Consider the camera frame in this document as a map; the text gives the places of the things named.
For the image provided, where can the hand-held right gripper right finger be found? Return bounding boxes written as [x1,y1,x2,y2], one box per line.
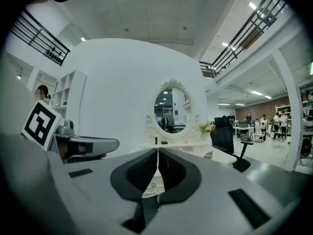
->
[157,147,202,204]

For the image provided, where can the yellow flower bouquet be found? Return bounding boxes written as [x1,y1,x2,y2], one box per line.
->
[199,121,216,135]

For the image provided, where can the black office chair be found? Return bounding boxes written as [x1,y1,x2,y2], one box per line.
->
[210,116,255,173]

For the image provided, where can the white office chair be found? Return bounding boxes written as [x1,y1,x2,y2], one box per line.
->
[254,126,265,143]

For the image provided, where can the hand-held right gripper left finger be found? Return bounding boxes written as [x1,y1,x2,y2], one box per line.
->
[110,148,158,202]

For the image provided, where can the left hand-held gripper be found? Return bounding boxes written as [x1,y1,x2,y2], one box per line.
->
[21,100,120,163]

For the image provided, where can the white cubby bookshelf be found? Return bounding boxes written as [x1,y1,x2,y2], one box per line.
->
[52,70,87,113]

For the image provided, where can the oval white ornate mirror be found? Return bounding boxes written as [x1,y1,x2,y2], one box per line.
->
[145,78,202,143]

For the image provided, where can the white storage shelf rack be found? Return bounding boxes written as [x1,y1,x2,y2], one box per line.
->
[275,104,292,130]

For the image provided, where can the black balcony railing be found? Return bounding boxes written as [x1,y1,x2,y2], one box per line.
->
[199,0,289,78]
[9,8,71,66]

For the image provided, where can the white office desk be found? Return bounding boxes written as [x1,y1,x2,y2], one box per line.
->
[233,125,255,141]

